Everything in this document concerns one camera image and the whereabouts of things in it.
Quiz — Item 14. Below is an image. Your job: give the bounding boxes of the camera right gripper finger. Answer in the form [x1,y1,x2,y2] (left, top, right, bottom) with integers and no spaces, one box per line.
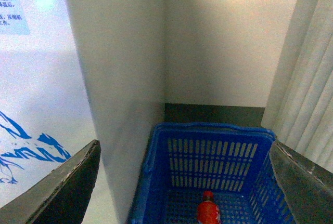
[270,141,332,223]

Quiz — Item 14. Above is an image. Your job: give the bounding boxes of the finger of the camera left gripper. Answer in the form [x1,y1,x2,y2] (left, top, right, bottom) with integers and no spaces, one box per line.
[1,140,101,223]

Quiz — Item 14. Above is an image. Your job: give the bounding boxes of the red cola bottle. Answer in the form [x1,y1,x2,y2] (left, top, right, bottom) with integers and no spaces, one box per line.
[197,191,222,224]

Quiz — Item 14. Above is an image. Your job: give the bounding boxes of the white vertical blinds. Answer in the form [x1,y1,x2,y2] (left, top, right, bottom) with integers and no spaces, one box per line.
[261,0,332,171]

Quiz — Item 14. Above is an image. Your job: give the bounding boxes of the blue plastic crate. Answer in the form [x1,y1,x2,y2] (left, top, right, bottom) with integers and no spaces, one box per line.
[127,123,295,223]

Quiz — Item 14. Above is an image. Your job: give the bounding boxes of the white blue chest freezer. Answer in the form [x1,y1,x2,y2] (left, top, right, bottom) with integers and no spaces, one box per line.
[1,0,164,223]

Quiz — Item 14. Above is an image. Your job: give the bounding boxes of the blue text sticker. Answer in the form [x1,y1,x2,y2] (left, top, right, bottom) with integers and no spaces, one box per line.
[0,0,30,35]

